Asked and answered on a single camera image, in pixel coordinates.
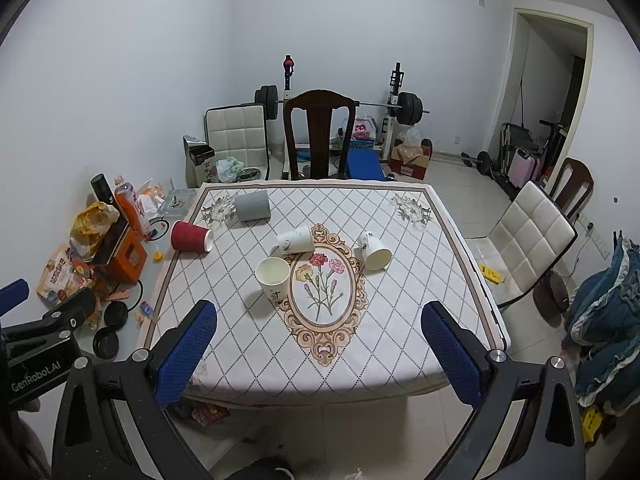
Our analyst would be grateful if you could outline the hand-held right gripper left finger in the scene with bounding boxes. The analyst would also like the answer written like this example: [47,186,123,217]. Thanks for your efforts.
[52,300,218,480]

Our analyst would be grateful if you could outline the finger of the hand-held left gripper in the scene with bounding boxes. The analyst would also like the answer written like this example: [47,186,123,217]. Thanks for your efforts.
[0,279,30,317]
[2,287,97,346]

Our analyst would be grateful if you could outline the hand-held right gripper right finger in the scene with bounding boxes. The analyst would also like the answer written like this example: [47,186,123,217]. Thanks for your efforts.
[421,302,586,480]

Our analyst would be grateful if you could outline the red ribbed paper cup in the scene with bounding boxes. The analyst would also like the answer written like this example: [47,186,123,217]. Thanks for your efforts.
[170,220,215,253]

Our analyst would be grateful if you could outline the white paper cup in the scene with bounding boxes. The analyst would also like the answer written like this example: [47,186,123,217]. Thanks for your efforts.
[270,225,315,257]
[255,257,291,307]
[354,230,392,272]

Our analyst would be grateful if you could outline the grey cup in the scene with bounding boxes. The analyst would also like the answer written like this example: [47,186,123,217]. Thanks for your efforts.
[234,191,272,223]

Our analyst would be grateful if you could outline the orange snack packet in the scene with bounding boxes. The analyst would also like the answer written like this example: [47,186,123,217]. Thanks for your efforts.
[37,245,94,306]

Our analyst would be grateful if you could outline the black round lid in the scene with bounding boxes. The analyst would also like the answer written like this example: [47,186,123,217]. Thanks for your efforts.
[93,330,120,360]
[102,302,131,331]

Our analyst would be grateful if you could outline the red packets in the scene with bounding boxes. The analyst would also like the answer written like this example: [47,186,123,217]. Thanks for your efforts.
[172,399,232,427]

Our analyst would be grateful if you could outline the orange box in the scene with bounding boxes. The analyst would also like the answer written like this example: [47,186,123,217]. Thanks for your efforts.
[95,222,147,286]

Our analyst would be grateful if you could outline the white patterned floral tablecloth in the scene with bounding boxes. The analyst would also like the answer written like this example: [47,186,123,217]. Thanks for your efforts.
[137,182,512,407]

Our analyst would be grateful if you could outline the yellow plastic bag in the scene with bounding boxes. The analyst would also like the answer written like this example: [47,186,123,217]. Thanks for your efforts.
[70,202,121,261]

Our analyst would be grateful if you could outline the orange bottle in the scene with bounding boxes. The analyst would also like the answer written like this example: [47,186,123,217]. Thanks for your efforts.
[115,182,143,233]

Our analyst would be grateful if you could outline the black bottle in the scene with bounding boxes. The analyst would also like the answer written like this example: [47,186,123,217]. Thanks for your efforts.
[90,174,116,208]

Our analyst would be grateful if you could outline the dark cloth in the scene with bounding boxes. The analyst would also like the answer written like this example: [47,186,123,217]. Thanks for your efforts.
[220,455,296,480]

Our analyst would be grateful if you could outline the white padded chair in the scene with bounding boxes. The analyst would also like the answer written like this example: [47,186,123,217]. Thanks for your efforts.
[204,104,271,181]
[465,180,579,311]

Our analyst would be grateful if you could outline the clear plastic tray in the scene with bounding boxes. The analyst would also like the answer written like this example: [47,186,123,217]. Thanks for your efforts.
[162,189,199,219]

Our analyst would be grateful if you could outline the pile of blue clothes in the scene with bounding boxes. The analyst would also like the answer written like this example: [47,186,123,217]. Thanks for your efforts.
[565,237,640,411]

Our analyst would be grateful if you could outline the white power strip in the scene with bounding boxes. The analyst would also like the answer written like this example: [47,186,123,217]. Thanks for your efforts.
[575,212,609,257]

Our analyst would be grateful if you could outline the green white plastic bag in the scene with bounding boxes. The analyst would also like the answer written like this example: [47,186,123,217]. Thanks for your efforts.
[216,157,244,184]

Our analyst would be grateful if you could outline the red cardboard box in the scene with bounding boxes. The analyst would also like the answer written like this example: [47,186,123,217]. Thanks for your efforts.
[389,139,433,181]

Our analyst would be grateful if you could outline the small black barbell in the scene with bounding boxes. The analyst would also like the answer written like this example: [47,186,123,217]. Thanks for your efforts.
[461,150,496,176]

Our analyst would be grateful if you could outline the pink suitcase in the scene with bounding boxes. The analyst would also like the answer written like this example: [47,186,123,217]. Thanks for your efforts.
[510,150,542,184]

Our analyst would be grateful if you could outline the blue weight bench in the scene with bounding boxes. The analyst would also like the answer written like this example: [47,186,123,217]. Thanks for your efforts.
[346,150,389,181]

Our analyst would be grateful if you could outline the dark wooden chair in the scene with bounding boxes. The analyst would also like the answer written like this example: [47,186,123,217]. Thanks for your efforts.
[282,90,357,181]
[547,157,595,221]

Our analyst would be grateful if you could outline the folded grey stroller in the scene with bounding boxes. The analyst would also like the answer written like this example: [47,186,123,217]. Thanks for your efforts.
[500,122,537,171]

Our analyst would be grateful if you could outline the black kick scooter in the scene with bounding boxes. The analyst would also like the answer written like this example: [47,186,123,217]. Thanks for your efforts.
[537,120,564,171]

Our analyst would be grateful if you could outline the white pink plastic bag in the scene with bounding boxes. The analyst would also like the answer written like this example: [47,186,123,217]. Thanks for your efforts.
[350,116,377,142]

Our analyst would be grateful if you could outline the white squat rack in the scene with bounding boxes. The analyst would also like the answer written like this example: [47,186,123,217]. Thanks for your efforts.
[280,54,407,181]

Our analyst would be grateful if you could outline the black cable coil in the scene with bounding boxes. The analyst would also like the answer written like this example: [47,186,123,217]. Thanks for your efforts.
[146,216,177,241]

